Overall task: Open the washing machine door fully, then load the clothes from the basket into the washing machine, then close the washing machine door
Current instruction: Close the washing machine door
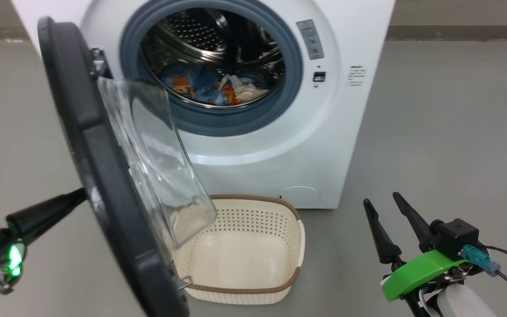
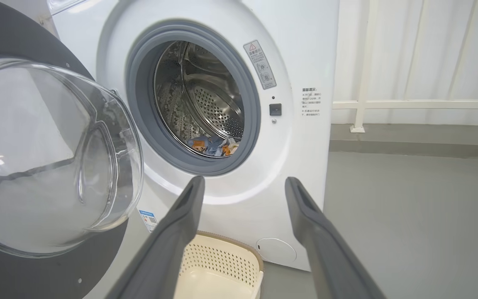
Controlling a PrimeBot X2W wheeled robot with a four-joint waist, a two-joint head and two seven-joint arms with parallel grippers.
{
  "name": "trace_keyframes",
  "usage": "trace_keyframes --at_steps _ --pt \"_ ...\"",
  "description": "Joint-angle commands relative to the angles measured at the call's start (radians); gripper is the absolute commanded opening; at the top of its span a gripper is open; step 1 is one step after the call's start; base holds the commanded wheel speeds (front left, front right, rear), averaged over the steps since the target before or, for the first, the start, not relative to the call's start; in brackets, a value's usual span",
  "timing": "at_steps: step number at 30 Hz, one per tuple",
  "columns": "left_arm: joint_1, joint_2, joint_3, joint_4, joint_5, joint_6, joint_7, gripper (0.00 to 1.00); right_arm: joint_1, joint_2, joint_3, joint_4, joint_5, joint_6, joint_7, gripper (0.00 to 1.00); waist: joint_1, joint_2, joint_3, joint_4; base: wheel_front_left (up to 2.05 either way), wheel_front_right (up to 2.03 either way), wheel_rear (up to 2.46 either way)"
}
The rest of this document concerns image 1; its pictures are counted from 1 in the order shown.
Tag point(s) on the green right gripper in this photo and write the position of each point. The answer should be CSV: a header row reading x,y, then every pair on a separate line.
x,y
412,273

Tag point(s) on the black glass washer door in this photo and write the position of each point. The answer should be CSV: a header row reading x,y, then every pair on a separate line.
x,y
77,110

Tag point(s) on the blue bear print garment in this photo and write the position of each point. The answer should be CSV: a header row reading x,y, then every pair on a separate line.
x,y
200,86

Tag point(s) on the cream white garment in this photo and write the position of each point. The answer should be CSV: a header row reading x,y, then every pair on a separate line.
x,y
249,92

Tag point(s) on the white front-load washing machine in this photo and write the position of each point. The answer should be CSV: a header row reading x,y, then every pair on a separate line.
x,y
324,132

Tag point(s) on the grey rubber door gasket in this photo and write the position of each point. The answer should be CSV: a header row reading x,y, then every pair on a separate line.
x,y
236,121

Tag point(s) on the stainless steel washing machine drum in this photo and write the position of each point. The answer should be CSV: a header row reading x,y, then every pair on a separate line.
x,y
192,31

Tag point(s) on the round white filter cover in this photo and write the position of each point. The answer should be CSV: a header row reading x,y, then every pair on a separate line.
x,y
299,196

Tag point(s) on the cream plastic laundry basket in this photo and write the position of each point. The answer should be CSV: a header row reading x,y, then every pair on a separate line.
x,y
244,264

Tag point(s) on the grey warning sticker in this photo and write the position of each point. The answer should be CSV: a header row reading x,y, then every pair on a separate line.
x,y
310,39

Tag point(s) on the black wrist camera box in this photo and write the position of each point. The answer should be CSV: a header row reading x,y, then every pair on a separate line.
x,y
456,237

